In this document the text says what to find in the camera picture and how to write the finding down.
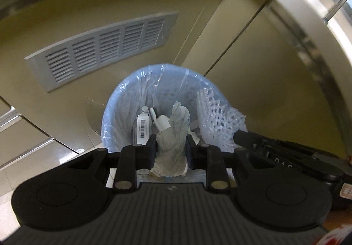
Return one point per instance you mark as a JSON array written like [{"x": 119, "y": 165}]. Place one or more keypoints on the metal dish rack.
[{"x": 337, "y": 5}]

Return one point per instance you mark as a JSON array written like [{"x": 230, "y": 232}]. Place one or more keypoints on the cabinet vent grille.
[{"x": 101, "y": 49}]

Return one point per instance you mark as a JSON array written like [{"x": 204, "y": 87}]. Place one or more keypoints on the beige cabinet door with vent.
[{"x": 71, "y": 104}]

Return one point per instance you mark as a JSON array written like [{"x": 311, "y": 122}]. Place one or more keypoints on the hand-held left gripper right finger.
[{"x": 191, "y": 151}]

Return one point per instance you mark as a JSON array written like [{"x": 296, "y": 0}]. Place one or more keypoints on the plain beige cabinet door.
[{"x": 275, "y": 82}]

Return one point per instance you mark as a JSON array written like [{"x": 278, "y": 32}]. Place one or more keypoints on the clear plastic wrapper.
[
  {"x": 217, "y": 118},
  {"x": 173, "y": 146}
]

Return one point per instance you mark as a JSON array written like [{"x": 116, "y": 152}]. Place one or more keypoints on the red patterned white cloth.
[{"x": 337, "y": 236}]

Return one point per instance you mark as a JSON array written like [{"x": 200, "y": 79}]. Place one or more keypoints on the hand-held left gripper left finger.
[{"x": 151, "y": 151}]

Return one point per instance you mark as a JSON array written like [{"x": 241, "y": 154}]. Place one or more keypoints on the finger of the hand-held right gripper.
[{"x": 247, "y": 139}]

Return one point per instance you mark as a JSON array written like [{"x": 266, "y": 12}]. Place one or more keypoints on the blue lined trash bin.
[{"x": 123, "y": 102}]

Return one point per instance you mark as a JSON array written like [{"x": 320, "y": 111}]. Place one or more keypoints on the green white carton box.
[{"x": 143, "y": 128}]

